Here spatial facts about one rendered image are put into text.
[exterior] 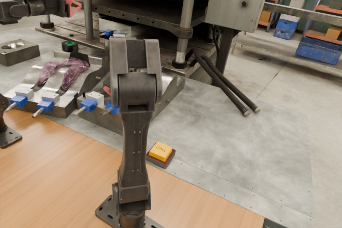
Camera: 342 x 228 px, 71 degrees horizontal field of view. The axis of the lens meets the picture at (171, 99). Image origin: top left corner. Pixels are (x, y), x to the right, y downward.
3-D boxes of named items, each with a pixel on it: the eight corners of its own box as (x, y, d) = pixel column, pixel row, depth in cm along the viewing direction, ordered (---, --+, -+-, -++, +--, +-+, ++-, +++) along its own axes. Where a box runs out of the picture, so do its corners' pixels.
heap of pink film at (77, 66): (70, 90, 102) (68, 74, 98) (31, 83, 103) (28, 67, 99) (95, 67, 124) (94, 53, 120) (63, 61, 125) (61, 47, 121)
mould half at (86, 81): (66, 118, 95) (62, 95, 89) (4, 107, 96) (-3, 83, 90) (110, 69, 137) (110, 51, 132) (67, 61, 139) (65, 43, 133)
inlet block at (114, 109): (105, 124, 77) (110, 111, 75) (93, 117, 78) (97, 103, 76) (126, 111, 89) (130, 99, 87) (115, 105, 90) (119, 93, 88)
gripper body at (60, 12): (47, -7, 88) (28, -7, 82) (66, -2, 84) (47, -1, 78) (49, 11, 91) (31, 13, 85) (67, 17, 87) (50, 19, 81)
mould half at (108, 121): (133, 140, 89) (134, 110, 82) (78, 117, 97) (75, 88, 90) (183, 88, 128) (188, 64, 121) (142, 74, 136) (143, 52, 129)
